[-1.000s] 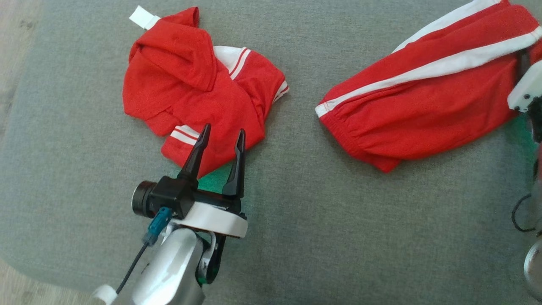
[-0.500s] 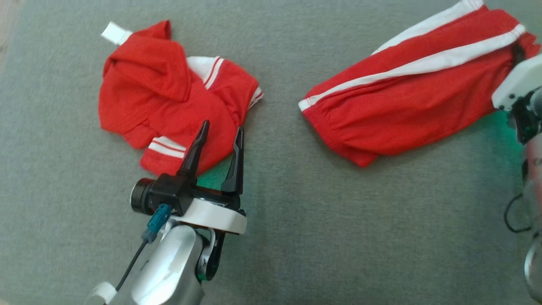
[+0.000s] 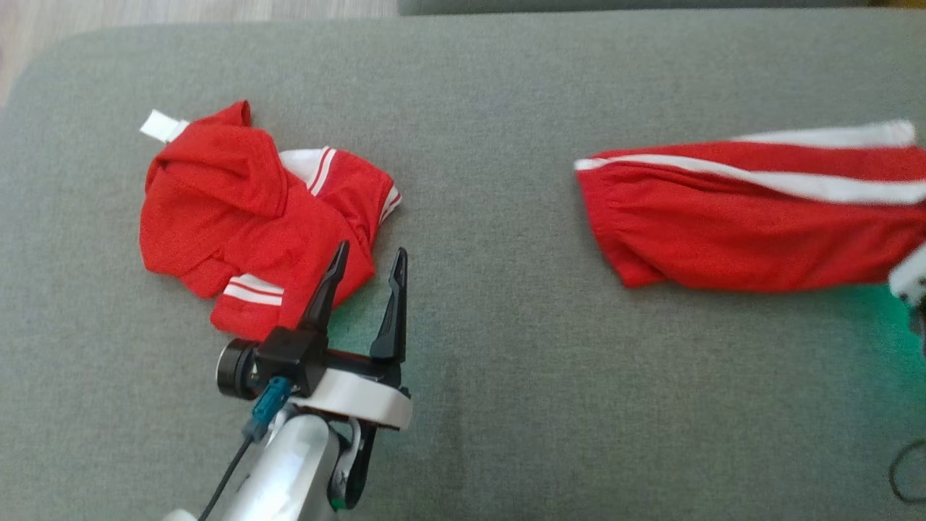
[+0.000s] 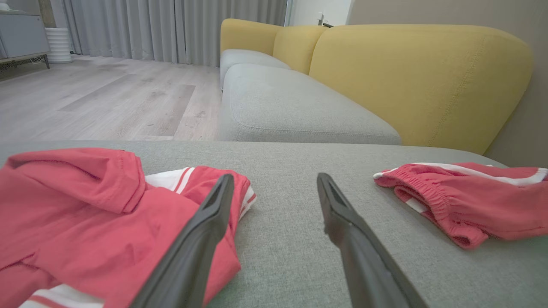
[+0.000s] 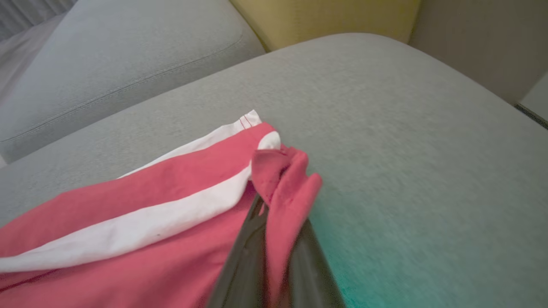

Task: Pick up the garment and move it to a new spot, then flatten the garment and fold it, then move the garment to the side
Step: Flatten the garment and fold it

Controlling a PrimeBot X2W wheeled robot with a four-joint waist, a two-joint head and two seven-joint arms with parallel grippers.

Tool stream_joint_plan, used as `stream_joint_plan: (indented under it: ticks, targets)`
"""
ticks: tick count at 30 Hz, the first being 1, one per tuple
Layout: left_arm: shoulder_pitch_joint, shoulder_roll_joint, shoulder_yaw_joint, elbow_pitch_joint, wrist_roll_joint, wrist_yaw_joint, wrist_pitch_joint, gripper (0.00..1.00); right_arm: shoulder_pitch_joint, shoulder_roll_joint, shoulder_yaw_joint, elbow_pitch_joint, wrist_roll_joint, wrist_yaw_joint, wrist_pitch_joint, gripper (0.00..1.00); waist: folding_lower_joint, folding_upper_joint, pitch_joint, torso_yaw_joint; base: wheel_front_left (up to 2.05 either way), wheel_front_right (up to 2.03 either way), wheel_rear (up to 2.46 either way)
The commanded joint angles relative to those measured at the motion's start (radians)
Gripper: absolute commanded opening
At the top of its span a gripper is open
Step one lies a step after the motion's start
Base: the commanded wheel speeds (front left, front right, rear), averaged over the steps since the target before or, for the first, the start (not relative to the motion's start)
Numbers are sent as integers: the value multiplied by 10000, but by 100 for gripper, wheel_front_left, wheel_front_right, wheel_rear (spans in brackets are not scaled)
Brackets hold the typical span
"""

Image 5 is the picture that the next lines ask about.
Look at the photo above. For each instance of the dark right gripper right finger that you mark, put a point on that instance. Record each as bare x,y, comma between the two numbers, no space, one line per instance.
312,282

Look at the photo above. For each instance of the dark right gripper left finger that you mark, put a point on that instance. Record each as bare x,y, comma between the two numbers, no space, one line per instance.
244,273

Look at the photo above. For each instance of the red basketball shorts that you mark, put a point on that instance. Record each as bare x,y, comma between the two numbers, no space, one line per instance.
150,188

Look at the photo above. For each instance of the large grey sofa seat cushion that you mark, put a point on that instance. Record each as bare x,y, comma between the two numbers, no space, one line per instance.
406,149

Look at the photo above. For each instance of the grey stitched sofa cushion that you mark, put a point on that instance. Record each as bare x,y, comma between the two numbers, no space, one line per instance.
128,55

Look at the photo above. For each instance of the yellow cushion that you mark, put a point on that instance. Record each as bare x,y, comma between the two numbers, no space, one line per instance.
325,19

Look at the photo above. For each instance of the grey pleated curtain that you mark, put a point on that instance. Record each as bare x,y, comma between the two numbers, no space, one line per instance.
30,13

